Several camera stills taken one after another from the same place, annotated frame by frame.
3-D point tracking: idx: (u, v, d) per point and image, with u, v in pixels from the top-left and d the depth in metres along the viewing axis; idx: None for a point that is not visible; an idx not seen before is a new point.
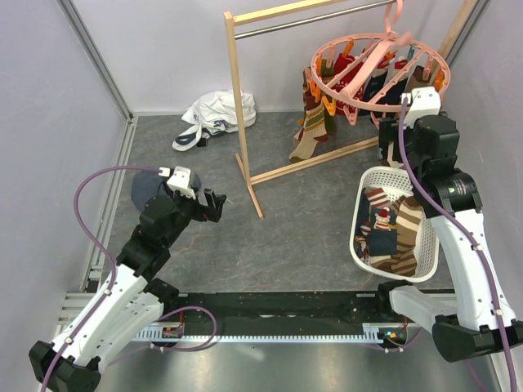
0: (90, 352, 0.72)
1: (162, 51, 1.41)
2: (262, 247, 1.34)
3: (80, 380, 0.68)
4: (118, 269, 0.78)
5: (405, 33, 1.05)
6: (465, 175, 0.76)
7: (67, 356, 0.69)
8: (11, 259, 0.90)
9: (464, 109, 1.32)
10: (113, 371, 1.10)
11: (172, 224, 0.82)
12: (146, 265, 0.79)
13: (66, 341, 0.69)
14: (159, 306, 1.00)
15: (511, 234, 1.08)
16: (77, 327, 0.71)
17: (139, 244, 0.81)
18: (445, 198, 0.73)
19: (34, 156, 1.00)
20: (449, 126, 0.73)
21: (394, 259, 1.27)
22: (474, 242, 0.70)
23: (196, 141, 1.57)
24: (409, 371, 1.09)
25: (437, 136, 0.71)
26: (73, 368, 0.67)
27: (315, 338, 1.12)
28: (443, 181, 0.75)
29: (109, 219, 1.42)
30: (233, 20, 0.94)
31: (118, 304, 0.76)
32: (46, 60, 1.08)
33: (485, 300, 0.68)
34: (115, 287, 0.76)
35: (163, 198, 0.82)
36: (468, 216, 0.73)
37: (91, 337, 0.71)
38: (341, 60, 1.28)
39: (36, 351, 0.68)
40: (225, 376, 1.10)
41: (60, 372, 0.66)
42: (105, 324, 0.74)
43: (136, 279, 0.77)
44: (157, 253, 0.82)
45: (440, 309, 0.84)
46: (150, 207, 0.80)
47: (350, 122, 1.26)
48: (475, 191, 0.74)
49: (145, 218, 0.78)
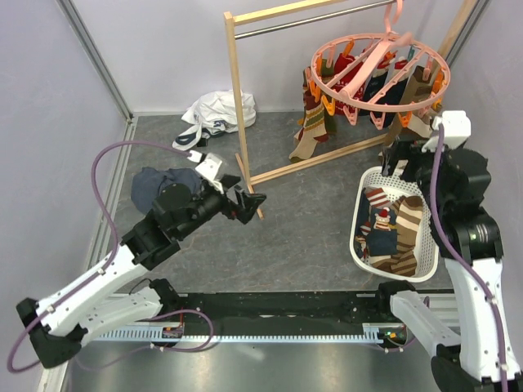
0: (70, 322, 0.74)
1: (162, 51, 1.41)
2: (262, 247, 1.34)
3: (51, 349, 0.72)
4: (120, 247, 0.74)
5: (406, 33, 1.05)
6: (489, 217, 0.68)
7: (46, 323, 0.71)
8: (11, 258, 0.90)
9: (464, 109, 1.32)
10: (113, 371, 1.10)
11: (186, 220, 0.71)
12: (149, 253, 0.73)
13: (47, 309, 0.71)
14: (158, 306, 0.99)
15: (511, 234, 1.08)
16: (60, 299, 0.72)
17: (149, 229, 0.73)
18: (465, 242, 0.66)
19: (33, 156, 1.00)
20: (478, 167, 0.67)
21: (394, 259, 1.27)
22: (489, 294, 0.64)
23: (195, 141, 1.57)
24: (409, 371, 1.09)
25: (467, 178, 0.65)
26: (46, 338, 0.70)
27: (315, 338, 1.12)
28: (465, 224, 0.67)
29: (109, 219, 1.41)
30: (233, 20, 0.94)
31: (109, 286, 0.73)
32: (47, 60, 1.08)
33: (491, 351, 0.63)
34: (109, 269, 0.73)
35: (184, 187, 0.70)
36: (486, 264, 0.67)
37: (72, 312, 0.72)
38: (341, 60, 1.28)
39: (22, 307, 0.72)
40: (225, 376, 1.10)
41: (35, 336, 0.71)
42: (89, 301, 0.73)
43: (133, 266, 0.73)
44: (163, 245, 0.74)
45: (442, 336, 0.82)
46: (167, 192, 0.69)
47: (350, 122, 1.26)
48: (498, 239, 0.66)
49: (157, 207, 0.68)
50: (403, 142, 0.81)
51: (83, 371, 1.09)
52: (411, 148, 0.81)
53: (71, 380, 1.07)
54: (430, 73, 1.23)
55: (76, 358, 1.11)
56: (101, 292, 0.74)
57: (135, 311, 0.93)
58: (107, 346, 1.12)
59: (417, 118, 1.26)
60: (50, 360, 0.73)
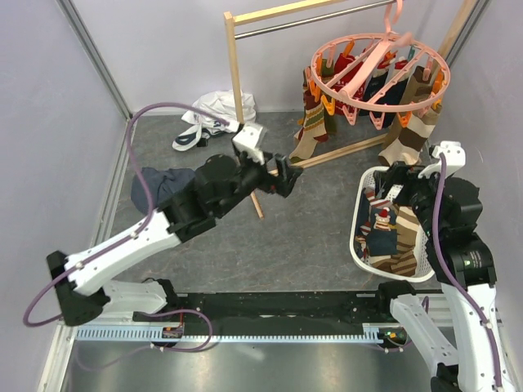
0: (96, 282, 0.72)
1: (162, 51, 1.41)
2: (262, 247, 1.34)
3: (74, 307, 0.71)
4: (155, 214, 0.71)
5: (406, 33, 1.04)
6: (482, 244, 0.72)
7: (72, 280, 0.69)
8: (11, 259, 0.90)
9: (464, 109, 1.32)
10: (113, 371, 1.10)
11: (229, 193, 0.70)
12: (182, 224, 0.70)
13: (75, 266, 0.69)
14: (160, 305, 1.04)
15: (511, 235, 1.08)
16: (90, 257, 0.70)
17: (188, 200, 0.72)
18: (460, 268, 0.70)
19: (33, 156, 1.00)
20: (471, 195, 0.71)
21: (394, 259, 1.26)
22: (484, 318, 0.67)
23: (195, 141, 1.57)
24: (409, 371, 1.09)
25: (460, 207, 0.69)
26: (70, 296, 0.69)
27: (315, 338, 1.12)
28: (459, 251, 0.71)
29: (109, 219, 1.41)
30: (233, 20, 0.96)
31: (140, 251, 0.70)
32: (46, 59, 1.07)
33: (488, 374, 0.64)
34: (143, 233, 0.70)
35: (227, 158, 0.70)
36: (480, 289, 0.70)
37: (99, 273, 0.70)
38: (341, 60, 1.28)
39: (51, 260, 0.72)
40: (225, 376, 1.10)
41: (60, 291, 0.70)
42: (118, 265, 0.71)
43: (167, 236, 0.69)
44: (199, 219, 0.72)
45: (442, 354, 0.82)
46: (211, 162, 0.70)
47: (350, 122, 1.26)
48: (491, 265, 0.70)
49: (200, 176, 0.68)
50: (401, 167, 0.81)
51: (84, 371, 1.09)
52: (408, 174, 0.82)
53: (71, 380, 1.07)
54: (430, 73, 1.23)
55: (76, 358, 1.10)
56: (130, 257, 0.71)
57: (145, 298, 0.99)
58: (107, 346, 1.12)
59: (417, 118, 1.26)
60: (71, 317, 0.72)
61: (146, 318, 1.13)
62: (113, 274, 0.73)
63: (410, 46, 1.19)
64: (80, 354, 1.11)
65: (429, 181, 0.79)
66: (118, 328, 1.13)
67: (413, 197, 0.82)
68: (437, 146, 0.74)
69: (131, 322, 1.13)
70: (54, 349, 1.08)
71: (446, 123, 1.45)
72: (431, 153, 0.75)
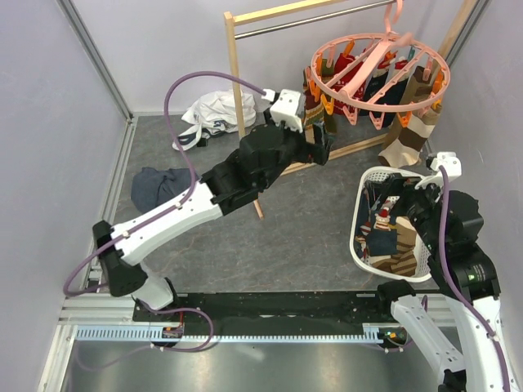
0: (141, 252, 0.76)
1: (162, 51, 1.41)
2: (262, 247, 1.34)
3: (121, 276, 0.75)
4: (198, 186, 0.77)
5: (406, 34, 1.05)
6: (484, 256, 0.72)
7: (119, 248, 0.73)
8: (11, 258, 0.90)
9: (464, 109, 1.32)
10: (113, 371, 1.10)
11: (271, 162, 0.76)
12: (228, 195, 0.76)
13: (123, 234, 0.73)
14: (167, 300, 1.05)
15: (510, 235, 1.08)
16: (136, 226, 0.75)
17: (230, 171, 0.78)
18: (464, 283, 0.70)
19: (33, 156, 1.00)
20: (471, 209, 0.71)
21: (394, 259, 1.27)
22: (491, 331, 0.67)
23: (195, 142, 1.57)
24: (409, 371, 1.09)
25: (462, 222, 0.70)
26: (118, 263, 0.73)
27: (315, 338, 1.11)
28: (462, 265, 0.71)
29: (109, 219, 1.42)
30: (233, 20, 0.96)
31: (183, 221, 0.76)
32: (47, 59, 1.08)
33: (497, 385, 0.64)
34: (186, 205, 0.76)
35: (270, 131, 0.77)
36: (485, 302, 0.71)
37: (145, 241, 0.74)
38: (341, 60, 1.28)
39: (97, 230, 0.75)
40: (225, 376, 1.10)
41: (107, 259, 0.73)
42: (162, 234, 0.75)
43: (212, 206, 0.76)
44: (242, 189, 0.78)
45: (449, 359, 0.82)
46: (255, 134, 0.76)
47: (350, 122, 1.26)
48: (494, 278, 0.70)
49: (246, 146, 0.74)
50: (397, 180, 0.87)
51: (84, 371, 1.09)
52: (404, 185, 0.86)
53: (71, 380, 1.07)
54: (430, 73, 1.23)
55: (76, 358, 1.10)
56: (173, 228, 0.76)
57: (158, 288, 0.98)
58: (107, 346, 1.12)
59: (417, 118, 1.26)
60: (117, 284, 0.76)
61: (146, 317, 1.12)
62: (155, 245, 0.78)
63: (410, 46, 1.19)
64: (80, 354, 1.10)
65: (426, 193, 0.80)
66: (118, 328, 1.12)
67: (412, 208, 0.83)
68: (435, 158, 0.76)
69: (131, 322, 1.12)
70: (53, 349, 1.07)
71: (446, 123, 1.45)
72: (430, 166, 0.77)
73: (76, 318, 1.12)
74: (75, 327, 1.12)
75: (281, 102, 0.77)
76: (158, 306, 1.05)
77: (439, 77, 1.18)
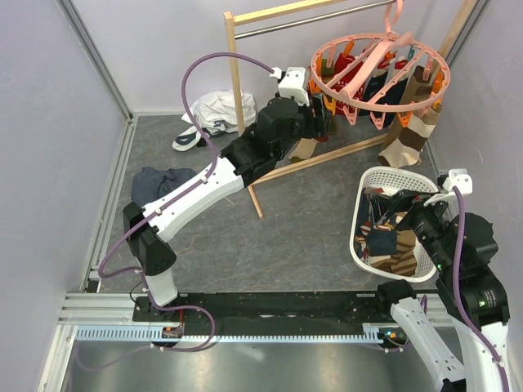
0: (173, 229, 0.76)
1: (162, 51, 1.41)
2: (262, 247, 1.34)
3: (157, 252, 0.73)
4: (219, 162, 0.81)
5: (406, 34, 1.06)
6: (494, 279, 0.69)
7: (153, 224, 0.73)
8: (11, 259, 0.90)
9: (464, 109, 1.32)
10: (113, 371, 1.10)
11: (288, 131, 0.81)
12: (249, 166, 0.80)
13: (156, 211, 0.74)
14: (174, 294, 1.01)
15: (510, 235, 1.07)
16: (167, 203, 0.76)
17: (247, 144, 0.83)
18: (474, 308, 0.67)
19: (33, 156, 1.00)
20: (486, 234, 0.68)
21: (394, 259, 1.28)
22: (497, 356, 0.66)
23: (195, 141, 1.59)
24: (409, 371, 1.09)
25: (475, 247, 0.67)
26: (155, 238, 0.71)
27: (315, 338, 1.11)
28: (473, 290, 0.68)
29: (109, 219, 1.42)
30: (233, 20, 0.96)
31: (211, 193, 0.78)
32: (46, 58, 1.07)
33: None
34: (212, 179, 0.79)
35: (286, 102, 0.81)
36: (493, 327, 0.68)
37: (178, 216, 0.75)
38: (341, 60, 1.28)
39: (128, 210, 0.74)
40: (225, 376, 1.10)
41: (143, 237, 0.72)
42: (192, 209, 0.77)
43: (235, 176, 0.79)
44: (261, 160, 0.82)
45: (447, 368, 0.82)
46: (271, 106, 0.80)
47: (350, 122, 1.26)
48: (505, 304, 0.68)
49: (265, 118, 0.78)
50: (408, 196, 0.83)
51: (83, 371, 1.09)
52: (413, 202, 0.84)
53: (70, 380, 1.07)
54: (431, 73, 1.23)
55: (76, 358, 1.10)
56: (202, 202, 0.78)
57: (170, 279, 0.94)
58: (107, 345, 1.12)
59: (417, 118, 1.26)
60: (153, 262, 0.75)
61: (147, 318, 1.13)
62: (185, 222, 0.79)
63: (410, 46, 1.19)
64: (80, 354, 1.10)
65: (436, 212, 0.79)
66: (118, 328, 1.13)
67: (419, 226, 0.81)
68: (447, 178, 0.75)
69: (131, 321, 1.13)
70: (54, 348, 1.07)
71: (446, 123, 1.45)
72: (442, 184, 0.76)
73: (76, 318, 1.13)
74: (75, 327, 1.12)
75: (288, 77, 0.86)
76: (163, 303, 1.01)
77: (439, 77, 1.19)
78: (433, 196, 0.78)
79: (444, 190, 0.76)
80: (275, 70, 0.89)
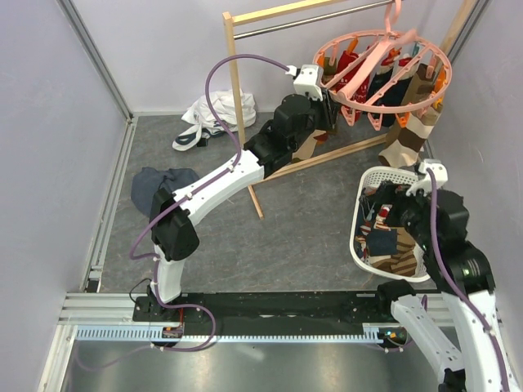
0: (201, 215, 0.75)
1: (162, 51, 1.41)
2: (262, 247, 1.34)
3: (185, 238, 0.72)
4: (243, 153, 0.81)
5: (409, 33, 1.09)
6: (477, 250, 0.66)
7: (185, 208, 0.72)
8: (11, 260, 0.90)
9: (464, 109, 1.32)
10: (113, 371, 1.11)
11: (301, 126, 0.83)
12: (270, 157, 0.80)
13: (187, 195, 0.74)
14: (173, 295, 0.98)
15: (511, 234, 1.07)
16: (197, 189, 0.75)
17: (265, 140, 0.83)
18: (458, 278, 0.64)
19: (33, 156, 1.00)
20: (457, 202, 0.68)
21: (394, 259, 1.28)
22: (487, 324, 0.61)
23: (196, 141, 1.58)
24: (408, 371, 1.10)
25: (449, 215, 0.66)
26: (187, 221, 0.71)
27: (315, 338, 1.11)
28: (456, 260, 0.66)
29: (109, 219, 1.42)
30: (232, 20, 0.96)
31: (237, 182, 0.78)
32: (46, 60, 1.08)
33: (496, 380, 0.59)
34: (238, 167, 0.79)
35: (301, 98, 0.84)
36: (482, 298, 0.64)
37: (207, 201, 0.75)
38: (344, 58, 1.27)
39: (159, 194, 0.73)
40: (225, 376, 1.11)
41: (175, 220, 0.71)
42: (220, 196, 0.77)
43: (258, 167, 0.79)
44: (279, 153, 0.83)
45: (448, 358, 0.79)
46: (286, 104, 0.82)
47: (348, 123, 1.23)
48: (489, 272, 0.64)
49: (281, 113, 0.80)
50: (389, 185, 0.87)
51: (84, 371, 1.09)
52: (396, 192, 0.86)
53: (71, 380, 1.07)
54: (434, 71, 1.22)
55: (76, 358, 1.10)
56: (229, 189, 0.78)
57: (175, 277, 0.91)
58: (107, 345, 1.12)
59: (416, 118, 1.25)
60: (179, 247, 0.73)
61: (146, 318, 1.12)
62: (211, 210, 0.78)
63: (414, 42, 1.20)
64: (80, 354, 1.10)
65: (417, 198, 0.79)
66: (118, 328, 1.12)
67: (404, 215, 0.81)
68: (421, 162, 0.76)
69: (131, 321, 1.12)
70: (53, 349, 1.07)
71: (447, 123, 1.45)
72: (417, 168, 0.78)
73: (76, 318, 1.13)
74: (75, 327, 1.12)
75: (303, 76, 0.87)
76: (167, 300, 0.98)
77: (441, 77, 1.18)
78: (412, 184, 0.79)
79: (419, 175, 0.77)
80: (292, 69, 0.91)
